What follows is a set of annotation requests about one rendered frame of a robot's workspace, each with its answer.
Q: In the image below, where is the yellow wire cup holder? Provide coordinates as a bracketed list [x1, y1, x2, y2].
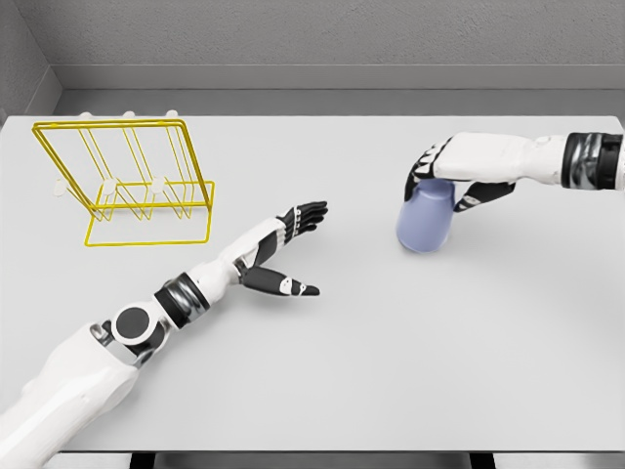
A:
[31, 109, 217, 249]

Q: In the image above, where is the light blue cup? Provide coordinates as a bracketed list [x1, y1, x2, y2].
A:
[396, 177, 457, 254]

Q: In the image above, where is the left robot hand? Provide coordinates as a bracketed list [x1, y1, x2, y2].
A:
[215, 199, 329, 298]

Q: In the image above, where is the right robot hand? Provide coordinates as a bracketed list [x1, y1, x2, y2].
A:
[404, 132, 520, 213]

